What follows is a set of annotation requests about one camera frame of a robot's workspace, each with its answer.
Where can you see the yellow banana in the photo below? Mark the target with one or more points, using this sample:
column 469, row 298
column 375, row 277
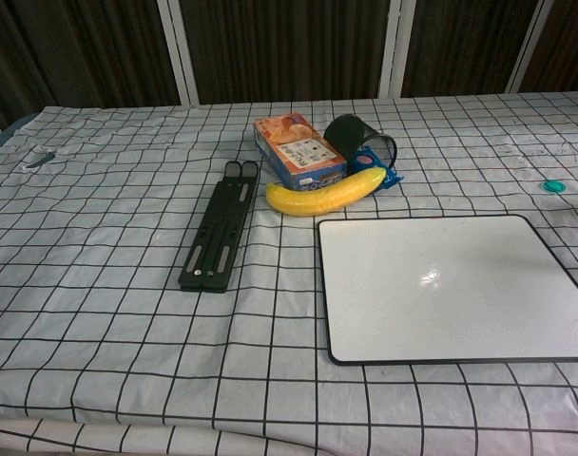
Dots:
column 317, row 199

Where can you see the white board black frame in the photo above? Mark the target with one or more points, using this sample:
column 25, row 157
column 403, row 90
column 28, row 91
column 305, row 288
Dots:
column 436, row 290

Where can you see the black mesh pen cup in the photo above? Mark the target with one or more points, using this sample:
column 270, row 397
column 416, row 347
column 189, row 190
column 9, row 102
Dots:
column 348, row 133

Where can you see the black folding laptop stand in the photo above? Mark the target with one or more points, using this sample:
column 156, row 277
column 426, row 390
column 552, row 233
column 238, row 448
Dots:
column 220, row 233

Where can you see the white black-checked tablecloth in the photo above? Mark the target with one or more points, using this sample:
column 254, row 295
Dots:
column 127, row 285

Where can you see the orange cracker box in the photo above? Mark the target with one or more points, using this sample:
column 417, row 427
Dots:
column 296, row 149

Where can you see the small black white clip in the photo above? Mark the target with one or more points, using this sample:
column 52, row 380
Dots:
column 38, row 159

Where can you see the teal round plastic disc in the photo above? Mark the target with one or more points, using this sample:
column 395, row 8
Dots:
column 552, row 186

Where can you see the blue cookie packet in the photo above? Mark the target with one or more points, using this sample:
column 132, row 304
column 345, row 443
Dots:
column 367, row 161

